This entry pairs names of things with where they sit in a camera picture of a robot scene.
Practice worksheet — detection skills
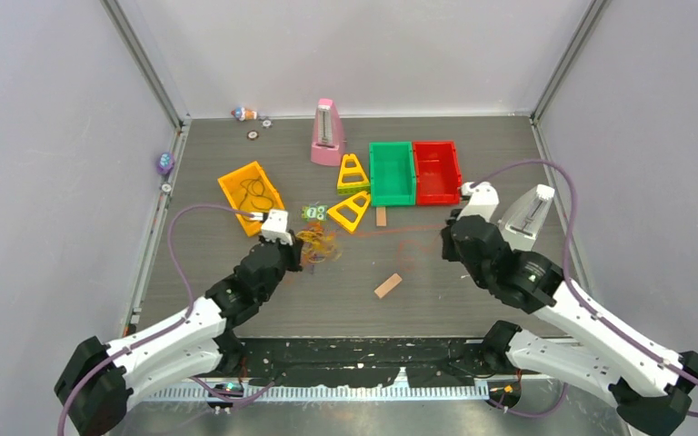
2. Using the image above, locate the orange plastic bin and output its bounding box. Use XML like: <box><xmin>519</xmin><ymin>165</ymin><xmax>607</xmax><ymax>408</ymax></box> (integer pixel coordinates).
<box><xmin>217</xmin><ymin>161</ymin><xmax>285</xmax><ymax>213</ymax></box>

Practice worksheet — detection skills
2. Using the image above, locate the small wooden block upright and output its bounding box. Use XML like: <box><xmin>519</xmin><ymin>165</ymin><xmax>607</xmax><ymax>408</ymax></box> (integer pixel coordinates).
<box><xmin>375</xmin><ymin>206</ymin><xmax>387</xmax><ymax>227</ymax></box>

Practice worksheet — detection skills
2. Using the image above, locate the purple toy ball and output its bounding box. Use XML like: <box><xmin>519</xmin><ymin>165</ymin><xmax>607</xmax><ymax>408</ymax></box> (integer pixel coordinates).
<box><xmin>155</xmin><ymin>152</ymin><xmax>175</xmax><ymax>176</ymax></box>

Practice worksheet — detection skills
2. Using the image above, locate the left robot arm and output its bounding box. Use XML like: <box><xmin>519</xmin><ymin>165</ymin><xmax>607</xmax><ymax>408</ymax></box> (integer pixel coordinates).
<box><xmin>54</xmin><ymin>238</ymin><xmax>304</xmax><ymax>435</ymax></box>

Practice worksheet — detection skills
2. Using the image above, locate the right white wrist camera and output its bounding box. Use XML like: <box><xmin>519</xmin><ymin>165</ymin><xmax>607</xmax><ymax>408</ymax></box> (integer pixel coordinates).
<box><xmin>457</xmin><ymin>182</ymin><xmax>500</xmax><ymax>222</ymax></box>

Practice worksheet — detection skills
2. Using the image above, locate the yellow triangle block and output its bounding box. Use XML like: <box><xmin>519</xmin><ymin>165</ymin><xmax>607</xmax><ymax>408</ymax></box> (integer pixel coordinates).
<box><xmin>327</xmin><ymin>191</ymin><xmax>371</xmax><ymax>234</ymax></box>
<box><xmin>336</xmin><ymin>154</ymin><xmax>371</xmax><ymax>196</ymax></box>

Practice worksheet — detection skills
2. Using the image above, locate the yellow triangle block lower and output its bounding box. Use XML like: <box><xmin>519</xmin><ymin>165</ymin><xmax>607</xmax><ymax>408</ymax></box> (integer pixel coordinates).
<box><xmin>327</xmin><ymin>191</ymin><xmax>371</xmax><ymax>234</ymax></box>

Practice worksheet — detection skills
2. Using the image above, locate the yellow cable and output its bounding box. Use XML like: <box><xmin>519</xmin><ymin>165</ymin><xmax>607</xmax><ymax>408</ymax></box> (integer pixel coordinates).
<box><xmin>295</xmin><ymin>223</ymin><xmax>343</xmax><ymax>266</ymax></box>

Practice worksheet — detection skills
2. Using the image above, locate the green owl toy block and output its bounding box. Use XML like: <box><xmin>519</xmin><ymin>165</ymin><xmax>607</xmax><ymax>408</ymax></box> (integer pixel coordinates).
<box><xmin>302</xmin><ymin>204</ymin><xmax>328</xmax><ymax>223</ymax></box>

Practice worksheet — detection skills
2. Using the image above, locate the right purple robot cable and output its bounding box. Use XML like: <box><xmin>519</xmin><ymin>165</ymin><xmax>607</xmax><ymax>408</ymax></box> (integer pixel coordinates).
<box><xmin>475</xmin><ymin>158</ymin><xmax>698</xmax><ymax>421</ymax></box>

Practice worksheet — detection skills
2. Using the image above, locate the small toy figurine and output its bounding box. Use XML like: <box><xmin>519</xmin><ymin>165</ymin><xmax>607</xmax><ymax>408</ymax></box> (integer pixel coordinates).
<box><xmin>230</xmin><ymin>106</ymin><xmax>259</xmax><ymax>122</ymax></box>

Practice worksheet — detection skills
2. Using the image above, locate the orange cable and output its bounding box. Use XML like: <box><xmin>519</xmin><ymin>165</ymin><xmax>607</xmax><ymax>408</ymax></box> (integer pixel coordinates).
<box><xmin>300</xmin><ymin>223</ymin><xmax>446</xmax><ymax>272</ymax></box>

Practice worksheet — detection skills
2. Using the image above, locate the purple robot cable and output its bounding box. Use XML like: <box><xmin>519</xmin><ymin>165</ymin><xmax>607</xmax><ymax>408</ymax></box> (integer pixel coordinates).
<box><xmin>475</xmin><ymin>158</ymin><xmax>698</xmax><ymax>421</ymax></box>
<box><xmin>56</xmin><ymin>203</ymin><xmax>287</xmax><ymax>436</ymax></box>

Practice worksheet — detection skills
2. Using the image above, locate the flat wooden block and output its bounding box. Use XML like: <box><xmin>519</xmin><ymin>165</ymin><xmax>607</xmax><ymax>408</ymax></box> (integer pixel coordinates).
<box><xmin>374</xmin><ymin>273</ymin><xmax>403</xmax><ymax>299</ymax></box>

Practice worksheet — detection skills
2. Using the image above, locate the white metronome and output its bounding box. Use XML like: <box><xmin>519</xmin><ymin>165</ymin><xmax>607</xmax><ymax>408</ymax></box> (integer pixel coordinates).
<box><xmin>497</xmin><ymin>184</ymin><xmax>556</xmax><ymax>251</ymax></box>

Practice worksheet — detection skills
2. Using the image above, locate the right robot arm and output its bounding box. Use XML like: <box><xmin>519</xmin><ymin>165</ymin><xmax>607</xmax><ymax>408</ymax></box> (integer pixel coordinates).
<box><xmin>441</xmin><ymin>209</ymin><xmax>698</xmax><ymax>435</ymax></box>

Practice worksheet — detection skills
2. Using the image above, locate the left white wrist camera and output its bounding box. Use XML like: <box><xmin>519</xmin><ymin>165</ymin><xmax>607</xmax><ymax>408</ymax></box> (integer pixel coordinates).
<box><xmin>250</xmin><ymin>209</ymin><xmax>294</xmax><ymax>245</ymax></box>

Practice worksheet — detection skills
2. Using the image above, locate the pink metronome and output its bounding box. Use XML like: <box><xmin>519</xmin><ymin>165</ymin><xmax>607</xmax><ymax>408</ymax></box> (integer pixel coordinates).
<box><xmin>310</xmin><ymin>98</ymin><xmax>346</xmax><ymax>167</ymax></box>

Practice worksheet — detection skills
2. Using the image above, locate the green plastic bin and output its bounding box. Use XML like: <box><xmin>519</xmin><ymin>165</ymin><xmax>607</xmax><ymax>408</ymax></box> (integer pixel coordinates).
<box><xmin>369</xmin><ymin>142</ymin><xmax>416</xmax><ymax>207</ymax></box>

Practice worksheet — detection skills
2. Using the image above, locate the red plastic bin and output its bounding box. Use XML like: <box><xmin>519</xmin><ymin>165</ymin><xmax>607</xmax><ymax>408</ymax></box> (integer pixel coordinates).
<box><xmin>413</xmin><ymin>141</ymin><xmax>463</xmax><ymax>206</ymax></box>

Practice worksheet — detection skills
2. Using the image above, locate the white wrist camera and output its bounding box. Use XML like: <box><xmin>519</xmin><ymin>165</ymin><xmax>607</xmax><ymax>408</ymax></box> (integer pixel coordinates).
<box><xmin>250</xmin><ymin>209</ymin><xmax>294</xmax><ymax>245</ymax></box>
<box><xmin>457</xmin><ymin>182</ymin><xmax>500</xmax><ymax>222</ymax></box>

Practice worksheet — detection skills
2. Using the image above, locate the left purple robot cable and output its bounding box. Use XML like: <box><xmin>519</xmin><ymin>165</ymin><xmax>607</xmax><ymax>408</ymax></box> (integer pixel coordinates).
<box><xmin>56</xmin><ymin>203</ymin><xmax>287</xmax><ymax>436</ymax></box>

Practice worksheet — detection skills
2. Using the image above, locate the yellow triangle block upper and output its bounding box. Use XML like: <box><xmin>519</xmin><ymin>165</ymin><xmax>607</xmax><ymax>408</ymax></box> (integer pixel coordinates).
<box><xmin>336</xmin><ymin>154</ymin><xmax>371</xmax><ymax>196</ymax></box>

